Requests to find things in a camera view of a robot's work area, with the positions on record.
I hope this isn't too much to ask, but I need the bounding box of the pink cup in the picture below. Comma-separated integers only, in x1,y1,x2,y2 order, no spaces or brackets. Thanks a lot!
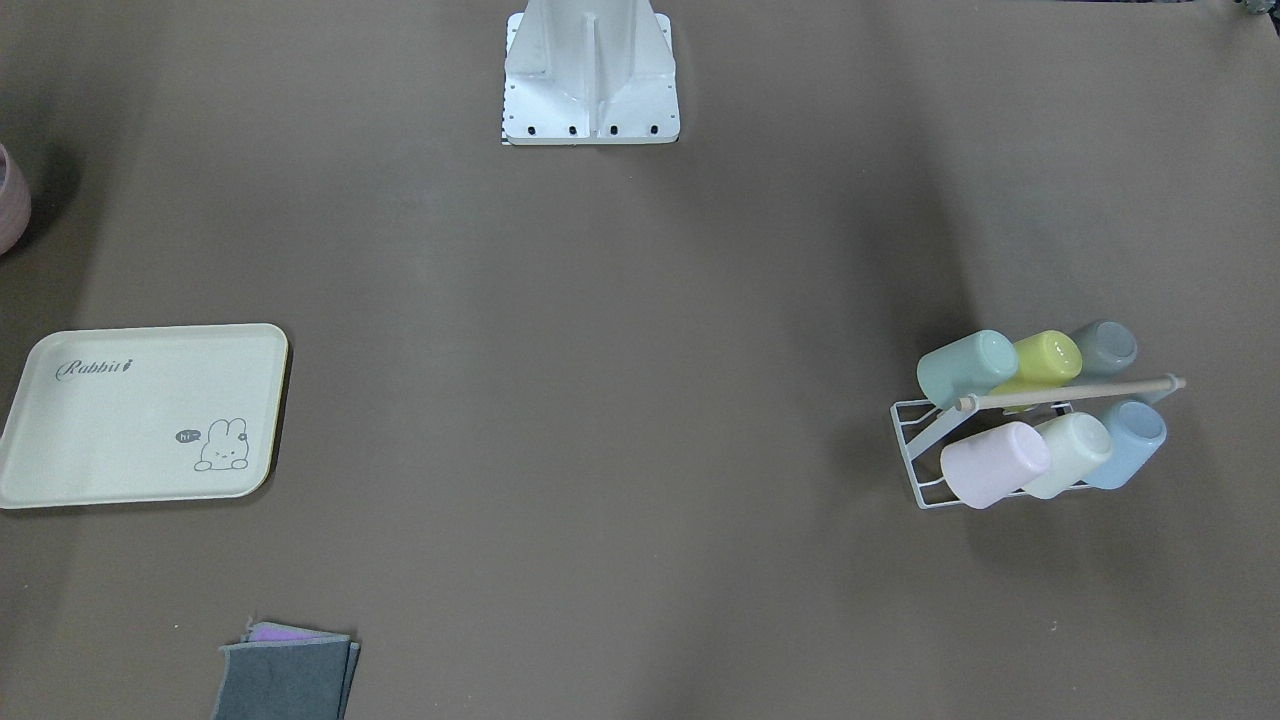
940,421,1051,509

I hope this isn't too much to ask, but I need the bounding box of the pink ice bowl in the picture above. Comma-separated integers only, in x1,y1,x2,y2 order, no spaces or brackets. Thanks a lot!
0,145,32,254

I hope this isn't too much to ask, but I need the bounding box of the cream white cup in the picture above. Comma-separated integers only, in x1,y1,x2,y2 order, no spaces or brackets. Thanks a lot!
1021,413,1114,500

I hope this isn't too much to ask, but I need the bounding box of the wooden rack handle rod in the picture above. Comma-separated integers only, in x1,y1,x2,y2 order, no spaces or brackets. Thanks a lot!
954,374,1187,413

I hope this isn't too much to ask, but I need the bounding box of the pink folded cloth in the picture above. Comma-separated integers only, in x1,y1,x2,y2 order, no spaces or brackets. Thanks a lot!
242,621,333,644

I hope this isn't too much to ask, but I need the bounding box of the grey folded cloth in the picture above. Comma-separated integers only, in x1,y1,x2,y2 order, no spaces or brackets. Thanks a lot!
211,635,361,719

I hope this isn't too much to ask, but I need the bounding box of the grey cup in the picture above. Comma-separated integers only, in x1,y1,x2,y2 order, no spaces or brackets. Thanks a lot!
1068,319,1139,386

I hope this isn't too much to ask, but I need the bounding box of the white wire cup rack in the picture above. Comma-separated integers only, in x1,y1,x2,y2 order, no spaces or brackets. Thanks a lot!
890,396,1166,509

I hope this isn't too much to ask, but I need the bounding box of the cream rabbit tray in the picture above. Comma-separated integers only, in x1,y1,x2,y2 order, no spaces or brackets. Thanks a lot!
1,323,291,510

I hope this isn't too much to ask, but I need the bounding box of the mint green cup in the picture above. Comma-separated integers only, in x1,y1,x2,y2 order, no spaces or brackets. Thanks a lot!
916,329,1020,407

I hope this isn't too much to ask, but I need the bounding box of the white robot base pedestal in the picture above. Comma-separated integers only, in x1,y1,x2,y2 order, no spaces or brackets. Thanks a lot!
500,1,681,146

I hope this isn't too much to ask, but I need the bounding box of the light blue cup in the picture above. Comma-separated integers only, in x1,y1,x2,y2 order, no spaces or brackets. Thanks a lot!
1083,398,1169,489

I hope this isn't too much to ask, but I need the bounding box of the yellow cup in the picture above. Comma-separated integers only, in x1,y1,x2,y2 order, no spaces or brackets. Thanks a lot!
989,331,1083,395

